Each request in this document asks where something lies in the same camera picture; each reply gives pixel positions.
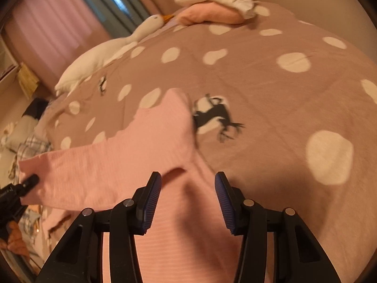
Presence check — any plaid cloth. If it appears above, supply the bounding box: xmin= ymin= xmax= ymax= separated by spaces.
xmin=16 ymin=134 xmax=53 ymax=166

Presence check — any white cabinet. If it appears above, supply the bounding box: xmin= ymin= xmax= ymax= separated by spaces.
xmin=0 ymin=29 xmax=21 ymax=95

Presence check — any pink curtain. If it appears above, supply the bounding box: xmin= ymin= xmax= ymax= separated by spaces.
xmin=4 ymin=0 xmax=109 ymax=89

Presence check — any dark cloth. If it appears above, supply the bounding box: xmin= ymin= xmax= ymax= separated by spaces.
xmin=23 ymin=99 xmax=49 ymax=120

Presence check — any white goose plush toy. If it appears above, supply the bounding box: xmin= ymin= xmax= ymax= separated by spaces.
xmin=54 ymin=14 xmax=175 ymax=96

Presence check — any orange cloth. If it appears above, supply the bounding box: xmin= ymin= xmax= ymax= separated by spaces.
xmin=0 ymin=221 xmax=30 ymax=257

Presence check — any brown spotted blanket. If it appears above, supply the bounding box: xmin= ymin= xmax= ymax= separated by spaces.
xmin=44 ymin=1 xmax=377 ymax=283

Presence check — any pink cushion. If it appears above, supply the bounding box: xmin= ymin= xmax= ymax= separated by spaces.
xmin=176 ymin=1 xmax=246 ymax=25

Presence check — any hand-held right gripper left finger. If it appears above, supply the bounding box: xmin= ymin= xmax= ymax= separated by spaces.
xmin=35 ymin=171 xmax=162 ymax=283

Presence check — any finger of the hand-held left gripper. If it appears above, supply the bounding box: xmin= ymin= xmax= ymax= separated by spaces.
xmin=18 ymin=174 xmax=41 ymax=197

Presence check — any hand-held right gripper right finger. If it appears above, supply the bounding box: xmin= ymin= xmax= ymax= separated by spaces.
xmin=214 ymin=171 xmax=342 ymax=283

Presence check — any pink ribbed sweater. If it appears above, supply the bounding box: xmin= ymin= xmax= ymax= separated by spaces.
xmin=18 ymin=88 xmax=274 ymax=283

